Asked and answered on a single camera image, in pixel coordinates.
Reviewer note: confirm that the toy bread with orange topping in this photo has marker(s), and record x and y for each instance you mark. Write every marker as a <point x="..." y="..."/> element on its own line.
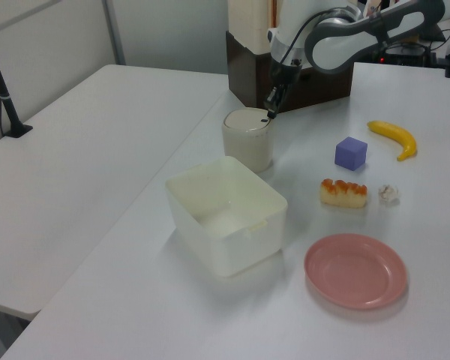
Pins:
<point x="343" y="195"/>

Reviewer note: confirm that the crumpled white paper ball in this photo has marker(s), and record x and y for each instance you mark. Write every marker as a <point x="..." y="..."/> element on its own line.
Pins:
<point x="389" y="194"/>

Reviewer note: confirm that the black laptop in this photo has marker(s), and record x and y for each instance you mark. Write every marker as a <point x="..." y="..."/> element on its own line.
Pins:
<point x="433" y="33"/>

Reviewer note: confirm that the cream toy cabinet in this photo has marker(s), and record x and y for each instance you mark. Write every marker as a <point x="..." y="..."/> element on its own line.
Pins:
<point x="247" y="22"/>

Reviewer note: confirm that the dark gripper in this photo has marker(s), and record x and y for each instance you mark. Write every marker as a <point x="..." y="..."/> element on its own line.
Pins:
<point x="285" y="77"/>

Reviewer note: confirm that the grey metal partition post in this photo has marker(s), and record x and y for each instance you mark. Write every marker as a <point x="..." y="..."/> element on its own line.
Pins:
<point x="114" y="32"/>

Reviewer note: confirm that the black pole with base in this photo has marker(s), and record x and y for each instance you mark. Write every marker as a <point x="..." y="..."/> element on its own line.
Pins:
<point x="2" y="86"/>

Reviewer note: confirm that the yellow toy banana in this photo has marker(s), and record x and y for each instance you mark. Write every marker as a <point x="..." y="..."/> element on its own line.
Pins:
<point x="397" y="135"/>

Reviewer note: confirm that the beige round lidded trash can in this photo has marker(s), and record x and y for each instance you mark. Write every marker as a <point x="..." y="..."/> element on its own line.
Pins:
<point x="247" y="144"/>

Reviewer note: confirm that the black device with red light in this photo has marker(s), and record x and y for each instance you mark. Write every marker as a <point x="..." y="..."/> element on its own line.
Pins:
<point x="408" y="54"/>

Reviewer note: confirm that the purple cube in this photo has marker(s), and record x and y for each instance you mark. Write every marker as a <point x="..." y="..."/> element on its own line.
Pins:
<point x="348" y="153"/>

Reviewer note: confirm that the pink round plate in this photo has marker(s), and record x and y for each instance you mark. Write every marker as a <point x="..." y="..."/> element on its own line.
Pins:
<point x="354" y="272"/>

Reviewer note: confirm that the dark brown drawer box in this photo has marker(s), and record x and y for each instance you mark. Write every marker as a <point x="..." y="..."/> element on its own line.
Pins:
<point x="247" y="75"/>

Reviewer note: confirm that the white rectangular plastic box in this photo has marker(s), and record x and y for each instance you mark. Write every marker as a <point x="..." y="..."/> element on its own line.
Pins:
<point x="243" y="247"/>

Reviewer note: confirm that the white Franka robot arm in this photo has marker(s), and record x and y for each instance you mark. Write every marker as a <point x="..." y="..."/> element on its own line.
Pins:
<point x="333" y="48"/>

